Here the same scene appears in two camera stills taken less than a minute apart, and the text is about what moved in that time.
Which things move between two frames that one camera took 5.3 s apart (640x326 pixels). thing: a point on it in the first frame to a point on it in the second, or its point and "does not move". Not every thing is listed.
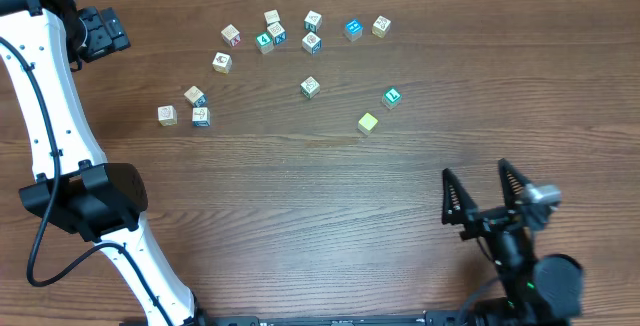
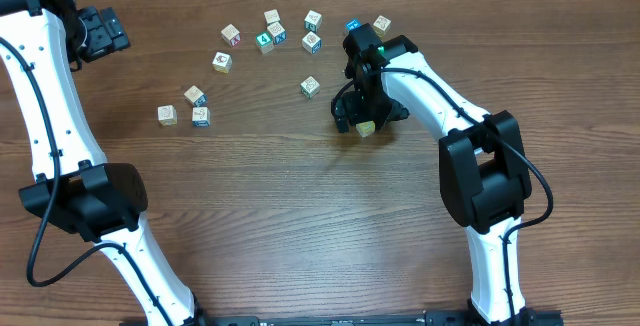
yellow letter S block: x=367 y=123 does not move
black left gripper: x=107 y=34 does not move
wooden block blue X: x=278 y=32 does not move
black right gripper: x=483 y=222 to x=352 y=101
